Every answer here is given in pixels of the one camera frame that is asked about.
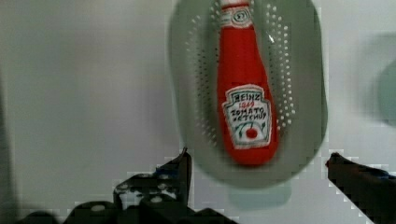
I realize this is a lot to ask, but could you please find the green oval strainer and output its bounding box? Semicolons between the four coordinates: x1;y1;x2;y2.
168;0;327;188

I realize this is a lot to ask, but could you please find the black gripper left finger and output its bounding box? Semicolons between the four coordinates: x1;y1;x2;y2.
113;147;192;210

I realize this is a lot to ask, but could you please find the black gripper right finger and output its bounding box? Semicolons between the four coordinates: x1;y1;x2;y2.
325;152;396;224

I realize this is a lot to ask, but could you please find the red plush ketchup bottle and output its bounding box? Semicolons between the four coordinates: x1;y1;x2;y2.
217;0;278;166

